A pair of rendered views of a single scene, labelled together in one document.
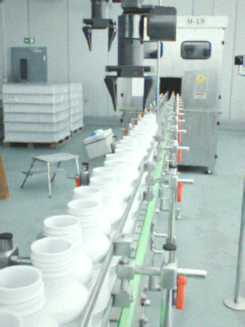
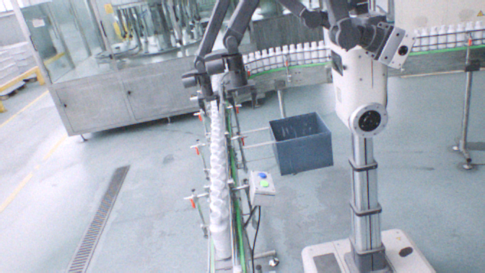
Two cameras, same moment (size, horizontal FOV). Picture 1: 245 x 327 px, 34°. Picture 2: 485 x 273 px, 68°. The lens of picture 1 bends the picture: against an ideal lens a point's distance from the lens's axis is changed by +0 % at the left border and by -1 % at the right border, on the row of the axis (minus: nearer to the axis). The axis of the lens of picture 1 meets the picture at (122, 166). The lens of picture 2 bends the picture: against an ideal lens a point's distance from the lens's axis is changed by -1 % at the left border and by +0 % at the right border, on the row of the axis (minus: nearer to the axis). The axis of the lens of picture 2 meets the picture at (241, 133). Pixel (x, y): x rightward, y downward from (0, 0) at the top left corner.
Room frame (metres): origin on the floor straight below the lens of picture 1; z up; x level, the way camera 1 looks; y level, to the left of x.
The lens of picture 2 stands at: (2.55, -0.09, 1.86)
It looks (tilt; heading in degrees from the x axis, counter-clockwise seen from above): 25 degrees down; 173
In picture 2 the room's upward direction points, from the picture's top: 12 degrees counter-clockwise
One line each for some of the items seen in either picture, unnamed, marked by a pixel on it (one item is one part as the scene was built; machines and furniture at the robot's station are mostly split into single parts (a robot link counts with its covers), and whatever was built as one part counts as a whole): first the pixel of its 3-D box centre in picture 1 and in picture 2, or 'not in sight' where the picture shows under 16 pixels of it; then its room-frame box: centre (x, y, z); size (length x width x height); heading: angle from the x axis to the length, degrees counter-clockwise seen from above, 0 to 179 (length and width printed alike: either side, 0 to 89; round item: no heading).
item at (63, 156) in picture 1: (50, 171); not in sight; (4.62, 0.84, 0.21); 0.61 x 0.47 x 0.41; 46
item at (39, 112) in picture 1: (38, 113); not in sight; (8.00, 1.67, 0.59); 1.24 x 1.03 x 1.17; 175
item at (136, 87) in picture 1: (139, 84); not in sight; (5.61, -0.22, 1.22); 0.23 x 0.03 x 0.32; 82
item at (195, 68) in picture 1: (170, 95); not in sight; (6.31, -0.74, 1.05); 1.60 x 1.40 x 2.10; 172
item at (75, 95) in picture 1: (57, 107); not in sight; (9.59, 1.56, 0.59); 1.25 x 1.03 x 1.17; 174
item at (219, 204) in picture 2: not in sight; (222, 222); (1.55, -0.10, 1.08); 0.06 x 0.06 x 0.17
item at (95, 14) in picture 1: (100, 14); (238, 79); (1.38, 0.08, 1.51); 0.10 x 0.07 x 0.07; 82
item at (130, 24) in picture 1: (133, 28); (203, 79); (0.91, -0.02, 1.41); 0.07 x 0.06 x 0.07; 83
